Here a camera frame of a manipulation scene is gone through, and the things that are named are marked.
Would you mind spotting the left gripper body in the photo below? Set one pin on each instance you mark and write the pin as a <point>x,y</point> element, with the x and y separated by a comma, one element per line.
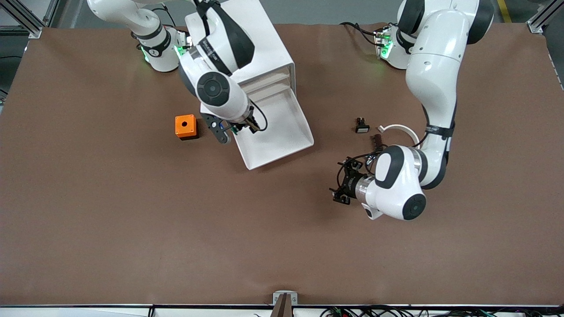
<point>351,182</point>

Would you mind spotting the green push button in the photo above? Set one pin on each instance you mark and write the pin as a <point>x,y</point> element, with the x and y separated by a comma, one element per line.
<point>233,129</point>

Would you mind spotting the white plastic drawer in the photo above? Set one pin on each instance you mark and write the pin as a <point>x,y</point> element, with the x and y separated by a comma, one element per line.
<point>275,86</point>
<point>269,78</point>
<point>277,127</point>

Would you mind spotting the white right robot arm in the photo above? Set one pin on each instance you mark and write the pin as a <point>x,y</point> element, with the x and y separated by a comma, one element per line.
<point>235,101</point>

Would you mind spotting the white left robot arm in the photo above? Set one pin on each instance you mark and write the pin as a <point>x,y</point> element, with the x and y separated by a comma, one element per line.
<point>434,66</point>

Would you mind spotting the white drawer cabinet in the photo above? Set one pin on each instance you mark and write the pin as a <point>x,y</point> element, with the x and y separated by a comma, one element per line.
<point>273,48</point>

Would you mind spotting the dark brown small block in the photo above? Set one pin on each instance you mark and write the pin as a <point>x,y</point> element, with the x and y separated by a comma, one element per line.
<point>377,140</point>

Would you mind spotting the brown table mat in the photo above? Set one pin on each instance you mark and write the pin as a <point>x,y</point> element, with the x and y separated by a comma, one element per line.
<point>264,242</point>

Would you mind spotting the orange button enclosure box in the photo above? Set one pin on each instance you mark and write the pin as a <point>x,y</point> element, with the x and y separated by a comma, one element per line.
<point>185,127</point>

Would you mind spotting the white square push-button switch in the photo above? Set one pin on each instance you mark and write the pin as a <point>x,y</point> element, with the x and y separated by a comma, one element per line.
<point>362,128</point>

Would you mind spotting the grey metal bracket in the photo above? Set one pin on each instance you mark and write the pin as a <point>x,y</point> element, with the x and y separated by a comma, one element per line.
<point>277,297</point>

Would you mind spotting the brown post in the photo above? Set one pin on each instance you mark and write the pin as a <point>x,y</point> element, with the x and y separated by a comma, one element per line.
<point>284,308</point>

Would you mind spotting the aluminium frame profile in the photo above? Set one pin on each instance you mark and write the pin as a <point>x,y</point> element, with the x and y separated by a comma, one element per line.
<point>22,31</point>
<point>535,26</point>

